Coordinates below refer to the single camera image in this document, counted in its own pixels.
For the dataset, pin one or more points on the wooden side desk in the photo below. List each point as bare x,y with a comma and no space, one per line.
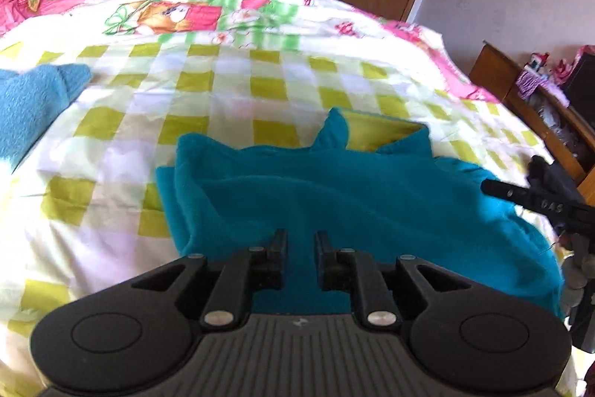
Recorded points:
568,138

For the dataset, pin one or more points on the purple patterned cloth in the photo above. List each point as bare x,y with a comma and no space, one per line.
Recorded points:
528,81

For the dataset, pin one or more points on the plush toys on desk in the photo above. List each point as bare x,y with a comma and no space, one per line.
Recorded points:
557,71

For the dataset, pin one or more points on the folded blue fleece blanket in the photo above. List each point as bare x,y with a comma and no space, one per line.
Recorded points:
31,101

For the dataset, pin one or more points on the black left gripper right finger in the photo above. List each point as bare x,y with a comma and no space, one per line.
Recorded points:
357,274

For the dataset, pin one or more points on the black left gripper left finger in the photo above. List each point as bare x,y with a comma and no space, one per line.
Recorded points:
245,273

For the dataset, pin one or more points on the checkered cartoon bed quilt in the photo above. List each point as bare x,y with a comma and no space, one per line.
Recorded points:
81,211

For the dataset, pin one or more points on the teal fleece jacket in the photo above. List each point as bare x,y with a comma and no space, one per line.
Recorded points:
373,185

